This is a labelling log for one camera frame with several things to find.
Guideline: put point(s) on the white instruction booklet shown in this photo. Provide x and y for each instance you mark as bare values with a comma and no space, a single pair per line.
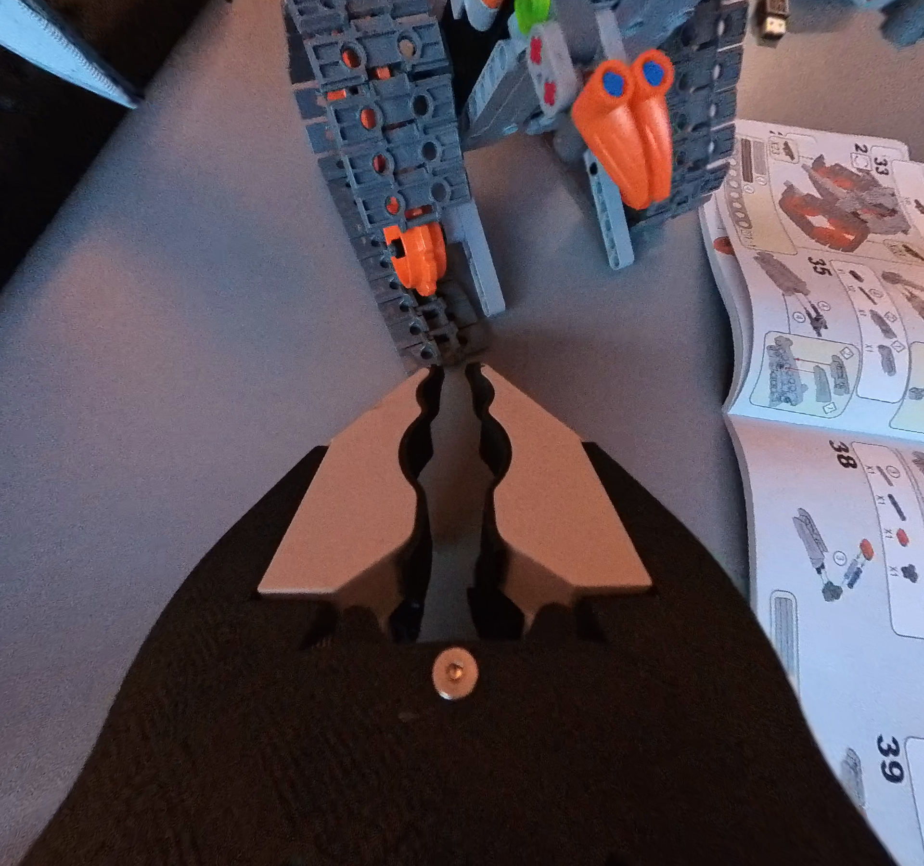
830,389

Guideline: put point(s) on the grey orange building-block toy robot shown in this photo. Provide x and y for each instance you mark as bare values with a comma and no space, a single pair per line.
390,122

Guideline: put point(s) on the black perforated mat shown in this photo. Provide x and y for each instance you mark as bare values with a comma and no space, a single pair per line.
43,180

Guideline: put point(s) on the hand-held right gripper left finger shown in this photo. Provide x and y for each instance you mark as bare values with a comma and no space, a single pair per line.
346,519

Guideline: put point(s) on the blue robot kit box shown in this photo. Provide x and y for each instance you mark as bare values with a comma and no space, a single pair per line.
58,35

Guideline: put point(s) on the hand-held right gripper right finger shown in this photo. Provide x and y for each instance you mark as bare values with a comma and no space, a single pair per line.
563,519

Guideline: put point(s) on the grey desk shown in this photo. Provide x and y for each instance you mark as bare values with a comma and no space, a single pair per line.
180,375

